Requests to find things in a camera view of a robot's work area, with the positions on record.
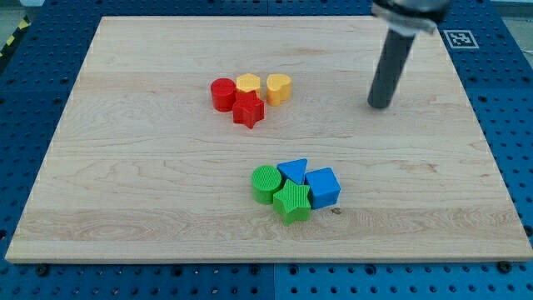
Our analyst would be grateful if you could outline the green cylinder block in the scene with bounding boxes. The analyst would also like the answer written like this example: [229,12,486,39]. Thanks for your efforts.
[251,165,282,205]

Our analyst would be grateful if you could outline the red cylinder block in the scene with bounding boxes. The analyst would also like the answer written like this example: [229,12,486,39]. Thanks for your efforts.
[210,77,236,113]

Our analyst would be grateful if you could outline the robot arm with grey rod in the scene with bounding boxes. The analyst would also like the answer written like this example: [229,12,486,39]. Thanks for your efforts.
[367,0,451,108]

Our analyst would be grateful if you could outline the wooden board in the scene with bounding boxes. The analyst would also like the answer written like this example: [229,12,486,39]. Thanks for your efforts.
[6,17,532,263]

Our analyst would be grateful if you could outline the red star block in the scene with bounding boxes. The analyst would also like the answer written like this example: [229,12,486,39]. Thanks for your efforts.
[232,91,265,129]

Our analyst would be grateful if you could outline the yellow hexagon block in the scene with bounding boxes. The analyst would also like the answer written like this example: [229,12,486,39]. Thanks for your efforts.
[236,73,262,97]

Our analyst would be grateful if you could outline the yellow heart block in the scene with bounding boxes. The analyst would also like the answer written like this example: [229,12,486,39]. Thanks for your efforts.
[266,73,292,106]

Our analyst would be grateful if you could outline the green star block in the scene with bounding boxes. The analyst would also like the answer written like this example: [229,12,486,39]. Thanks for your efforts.
[272,179,311,226]

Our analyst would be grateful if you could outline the yellow black hazard tape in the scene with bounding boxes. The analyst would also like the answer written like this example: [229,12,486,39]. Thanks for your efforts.
[1,15,31,59]

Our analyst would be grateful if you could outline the white fiducial marker tag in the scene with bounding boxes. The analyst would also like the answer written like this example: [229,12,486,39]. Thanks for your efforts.
[443,29,479,49]

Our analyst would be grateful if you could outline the blue triangle block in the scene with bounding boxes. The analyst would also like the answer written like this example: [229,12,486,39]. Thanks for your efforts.
[276,158,308,184]

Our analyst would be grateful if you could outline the blue cube block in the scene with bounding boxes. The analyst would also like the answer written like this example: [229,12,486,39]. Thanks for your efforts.
[304,167,341,209]

